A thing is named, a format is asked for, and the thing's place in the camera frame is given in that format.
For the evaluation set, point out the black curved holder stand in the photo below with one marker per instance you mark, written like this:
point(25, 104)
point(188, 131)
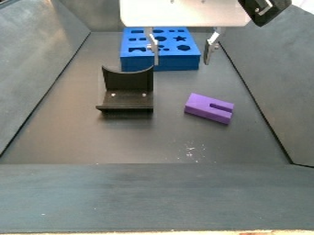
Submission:
point(128, 90)

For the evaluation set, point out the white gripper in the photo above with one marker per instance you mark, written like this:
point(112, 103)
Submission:
point(183, 13)

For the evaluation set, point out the purple double-square block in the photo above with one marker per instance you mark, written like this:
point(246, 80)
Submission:
point(207, 107)

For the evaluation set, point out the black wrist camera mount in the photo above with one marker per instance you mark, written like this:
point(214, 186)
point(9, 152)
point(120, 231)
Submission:
point(263, 10)

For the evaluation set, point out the blue foam shape board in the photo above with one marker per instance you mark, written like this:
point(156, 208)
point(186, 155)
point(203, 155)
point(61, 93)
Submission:
point(178, 52)

